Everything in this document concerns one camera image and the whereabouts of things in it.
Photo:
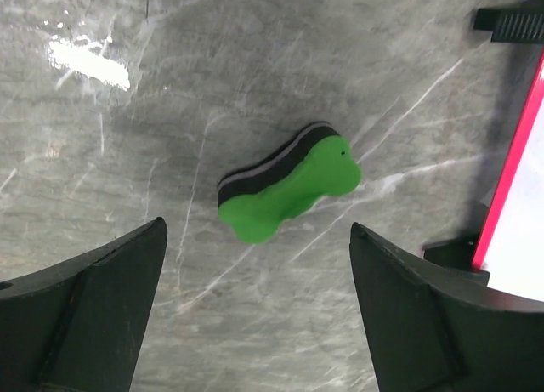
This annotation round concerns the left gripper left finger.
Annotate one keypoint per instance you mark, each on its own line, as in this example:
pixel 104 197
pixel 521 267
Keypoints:
pixel 79 325

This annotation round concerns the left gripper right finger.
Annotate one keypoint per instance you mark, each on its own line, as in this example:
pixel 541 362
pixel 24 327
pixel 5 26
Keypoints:
pixel 431 329

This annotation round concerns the pink framed whiteboard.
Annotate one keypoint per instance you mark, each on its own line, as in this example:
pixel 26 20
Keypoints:
pixel 510 247

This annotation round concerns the green whiteboard eraser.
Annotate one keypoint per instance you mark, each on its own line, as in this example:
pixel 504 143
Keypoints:
pixel 316 162

